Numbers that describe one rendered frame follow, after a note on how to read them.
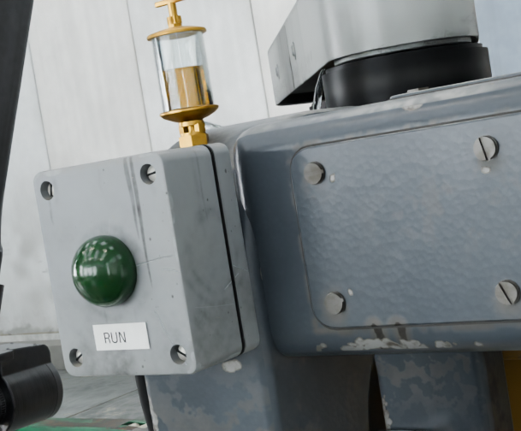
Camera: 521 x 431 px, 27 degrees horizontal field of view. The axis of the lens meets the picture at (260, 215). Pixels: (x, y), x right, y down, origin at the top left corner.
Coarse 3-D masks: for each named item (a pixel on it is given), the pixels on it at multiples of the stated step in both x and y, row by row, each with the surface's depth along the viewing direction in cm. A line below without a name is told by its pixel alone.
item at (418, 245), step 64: (256, 128) 46; (320, 128) 44; (384, 128) 42; (448, 128) 40; (512, 128) 39; (256, 192) 46; (320, 192) 44; (384, 192) 42; (448, 192) 41; (512, 192) 39; (256, 256) 46; (320, 256) 44; (384, 256) 43; (448, 256) 41; (512, 256) 39; (320, 320) 45; (384, 320) 43; (448, 320) 41; (512, 320) 40; (192, 384) 49; (256, 384) 47; (320, 384) 49; (384, 384) 67; (448, 384) 65
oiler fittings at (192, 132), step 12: (168, 0) 51; (180, 0) 51; (168, 24) 51; (180, 24) 51; (156, 36) 50; (192, 108) 50; (204, 108) 50; (216, 108) 51; (168, 120) 51; (180, 120) 51; (192, 120) 51; (180, 132) 52; (192, 132) 51; (204, 132) 51; (180, 144) 51; (192, 144) 51; (204, 144) 51
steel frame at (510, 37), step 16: (480, 0) 533; (496, 0) 528; (512, 0) 524; (480, 16) 534; (496, 16) 530; (512, 16) 525; (480, 32) 536; (496, 32) 531; (512, 32) 526; (496, 48) 532; (512, 48) 527; (496, 64) 533; (512, 64) 528
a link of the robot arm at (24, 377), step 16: (0, 352) 87; (16, 352) 89; (32, 352) 90; (48, 352) 92; (0, 368) 87; (16, 368) 89; (32, 368) 90; (48, 368) 91; (0, 384) 88; (16, 384) 88; (32, 384) 89; (48, 384) 90; (16, 400) 87; (32, 400) 89; (48, 400) 90; (16, 416) 87; (32, 416) 89; (48, 416) 92
